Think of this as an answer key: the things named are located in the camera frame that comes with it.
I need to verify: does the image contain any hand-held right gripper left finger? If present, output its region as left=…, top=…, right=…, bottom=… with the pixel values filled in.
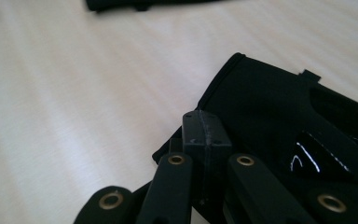
left=181, top=110, right=209, bottom=202

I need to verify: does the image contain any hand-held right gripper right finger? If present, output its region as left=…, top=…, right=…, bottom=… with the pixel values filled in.
left=202, top=111, right=233, bottom=202

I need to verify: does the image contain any black glove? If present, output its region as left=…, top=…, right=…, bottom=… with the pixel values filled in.
left=84, top=0, right=229, bottom=13
left=152, top=51, right=358, bottom=224

